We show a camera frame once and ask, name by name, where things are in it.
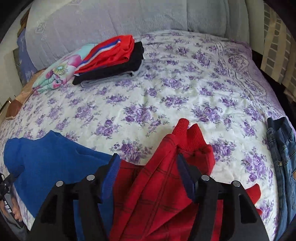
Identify brown pillow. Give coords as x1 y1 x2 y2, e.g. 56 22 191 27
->
6 98 25 120

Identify beige checkered curtain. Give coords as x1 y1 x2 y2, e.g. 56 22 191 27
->
259 2 296 102

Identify folded floral blanket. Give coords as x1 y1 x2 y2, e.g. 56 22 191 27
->
32 44 93 94

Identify blue denim jeans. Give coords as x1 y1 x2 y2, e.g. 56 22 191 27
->
265 116 296 241

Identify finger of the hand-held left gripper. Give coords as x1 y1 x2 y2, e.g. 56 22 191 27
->
0 173 16 193

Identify tan pillow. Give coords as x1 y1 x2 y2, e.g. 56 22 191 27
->
22 69 48 102

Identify folded grey garment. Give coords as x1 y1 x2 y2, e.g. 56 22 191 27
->
80 64 146 88

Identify person's left hand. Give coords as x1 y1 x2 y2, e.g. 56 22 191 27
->
11 198 24 223

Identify folded black garment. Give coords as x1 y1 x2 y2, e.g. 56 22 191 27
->
72 41 145 85

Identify blue patterned pillow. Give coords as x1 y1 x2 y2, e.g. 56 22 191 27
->
16 30 39 84

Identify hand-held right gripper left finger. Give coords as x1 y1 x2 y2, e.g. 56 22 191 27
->
28 153 121 241

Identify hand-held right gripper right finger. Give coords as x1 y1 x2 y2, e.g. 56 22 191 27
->
177 153 270 241

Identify folded red striped pants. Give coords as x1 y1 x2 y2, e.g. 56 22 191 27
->
74 35 136 75

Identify lavender lace headboard cover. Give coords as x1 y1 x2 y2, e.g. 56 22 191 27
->
24 0 251 73

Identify wooden headboard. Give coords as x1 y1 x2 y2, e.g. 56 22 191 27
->
17 9 32 37

